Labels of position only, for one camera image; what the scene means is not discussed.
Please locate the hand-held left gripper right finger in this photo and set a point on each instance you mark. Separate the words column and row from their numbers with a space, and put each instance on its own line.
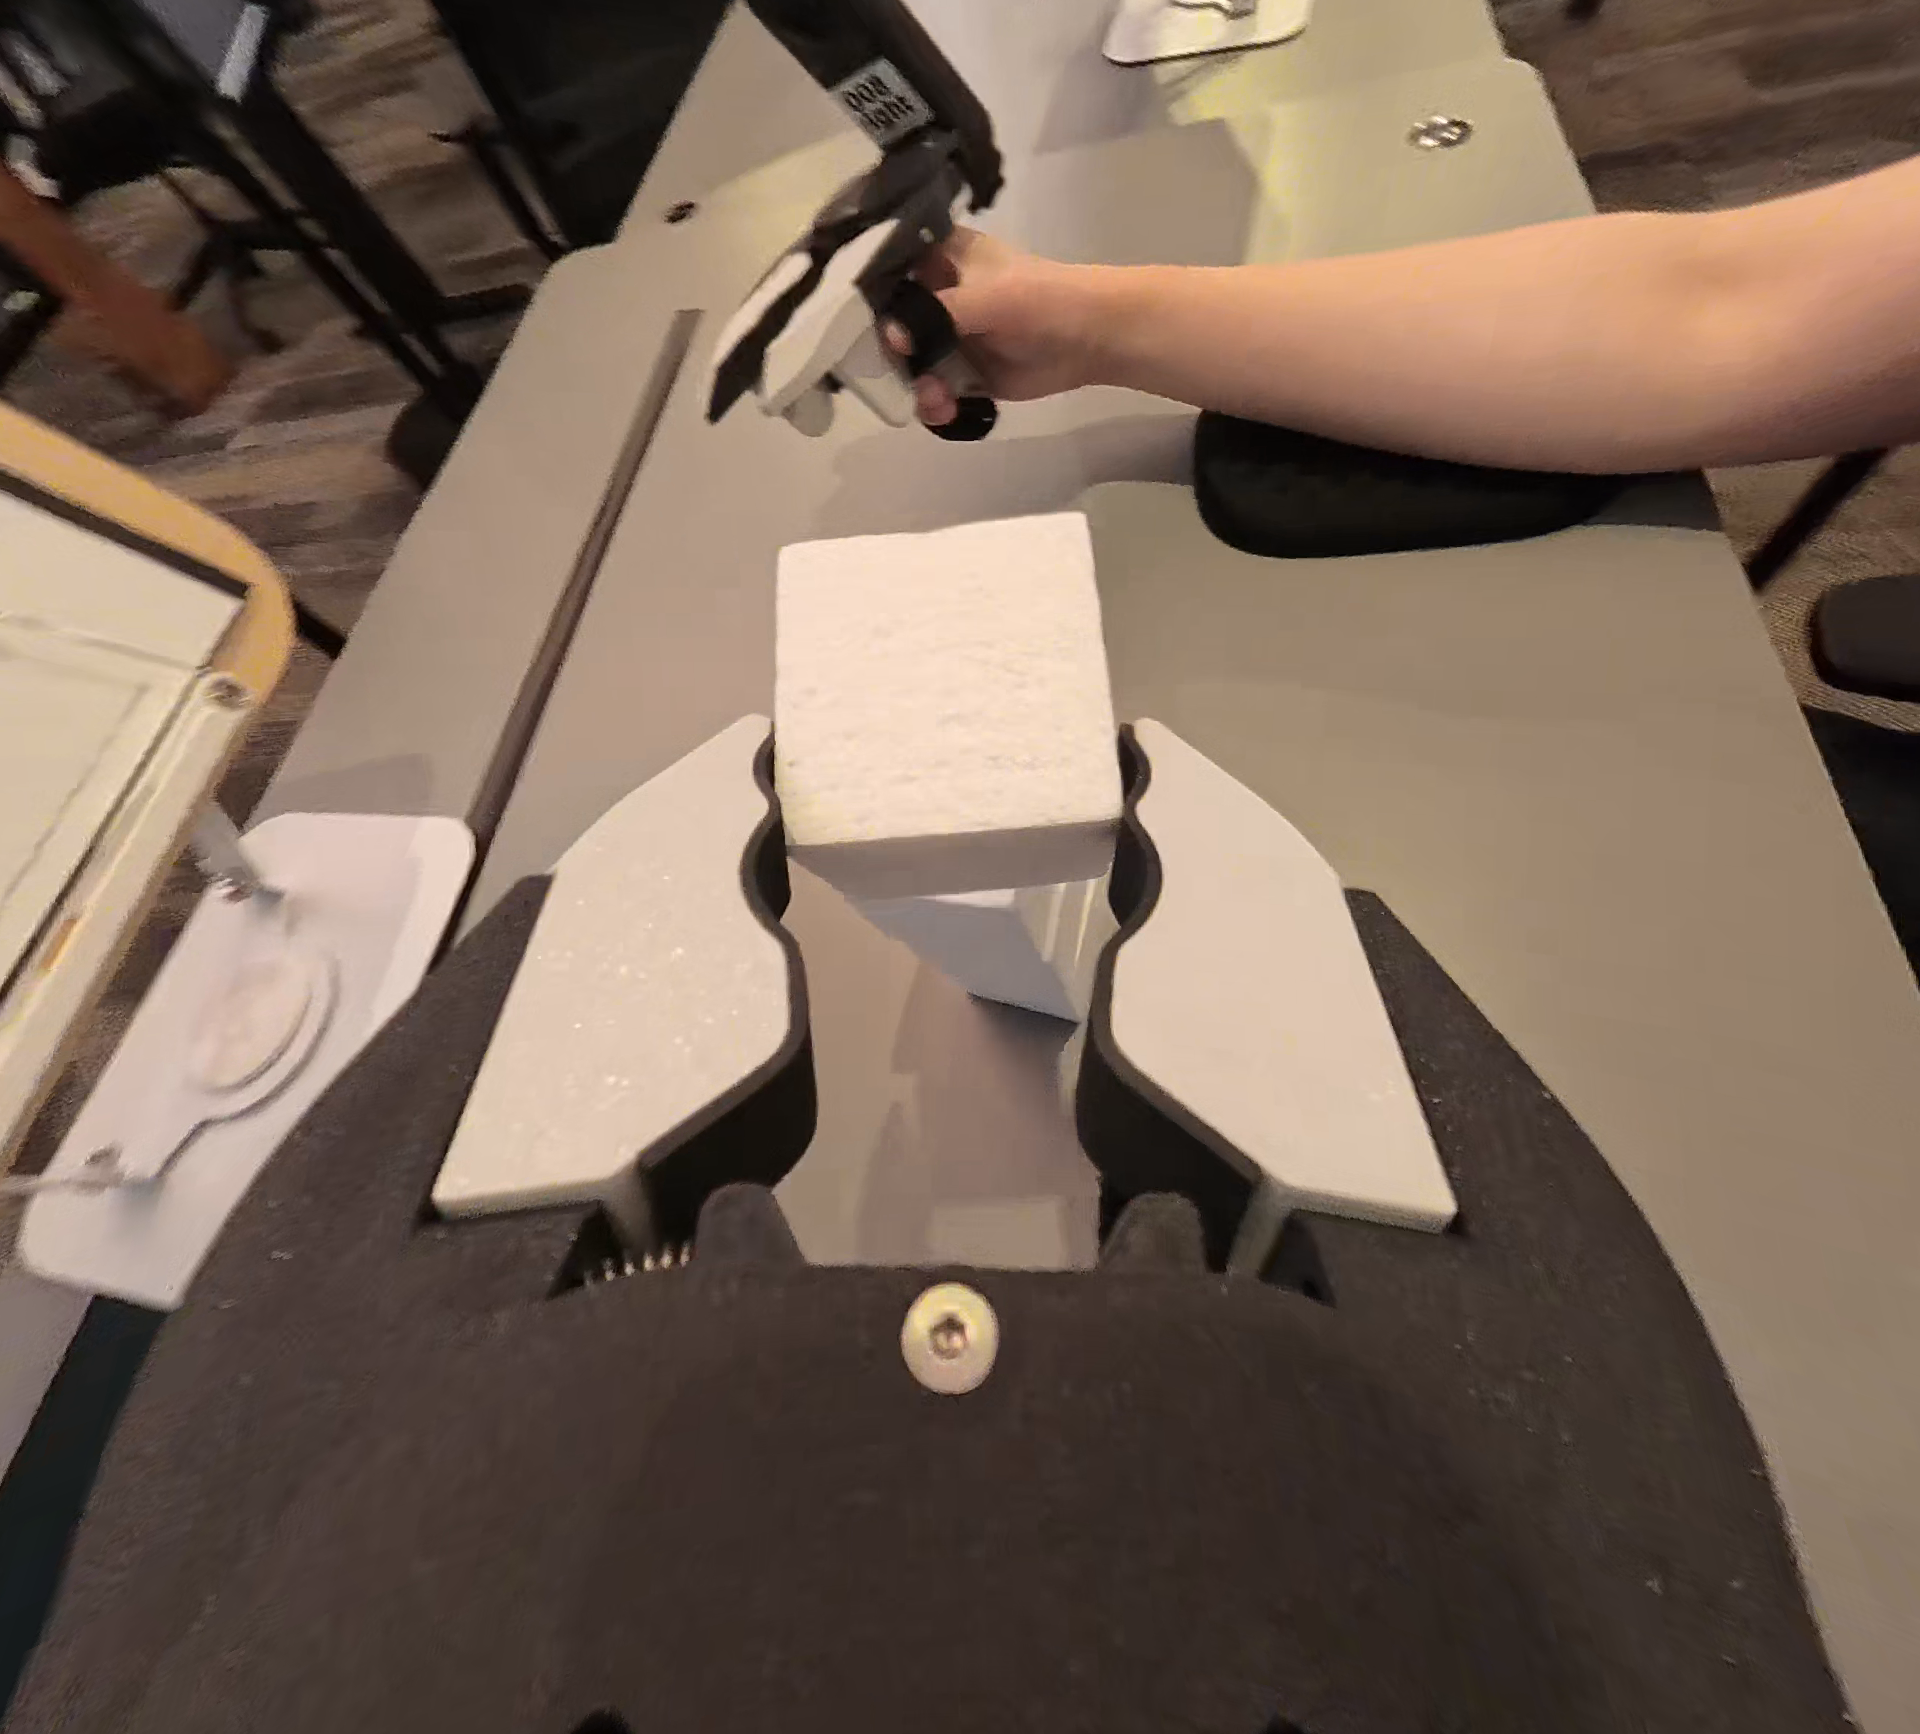
column 1274, row 1015

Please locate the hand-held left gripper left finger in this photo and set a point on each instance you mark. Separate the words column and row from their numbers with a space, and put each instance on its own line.
column 632, row 1015

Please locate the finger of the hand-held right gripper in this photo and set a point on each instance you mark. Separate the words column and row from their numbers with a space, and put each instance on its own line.
column 825, row 333
column 766, row 310

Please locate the white foam cube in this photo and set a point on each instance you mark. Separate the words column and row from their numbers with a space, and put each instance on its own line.
column 991, row 949
column 945, row 685

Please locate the person's right forearm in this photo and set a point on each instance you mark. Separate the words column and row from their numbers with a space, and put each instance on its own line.
column 1500, row 326

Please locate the person's right hand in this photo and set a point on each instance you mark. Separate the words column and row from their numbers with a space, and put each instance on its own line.
column 1020, row 326

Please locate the wooden board document stand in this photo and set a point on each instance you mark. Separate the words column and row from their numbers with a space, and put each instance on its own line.
column 346, row 894

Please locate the black desk legs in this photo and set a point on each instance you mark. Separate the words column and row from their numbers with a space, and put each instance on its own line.
column 346, row 250

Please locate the black wrist rest pad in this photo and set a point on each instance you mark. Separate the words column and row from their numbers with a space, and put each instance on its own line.
column 1351, row 506

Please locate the printed instruction sheet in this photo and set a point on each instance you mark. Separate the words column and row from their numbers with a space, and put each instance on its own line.
column 75, row 745

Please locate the wooden building post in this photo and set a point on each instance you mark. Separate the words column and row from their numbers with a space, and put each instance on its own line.
column 106, row 296

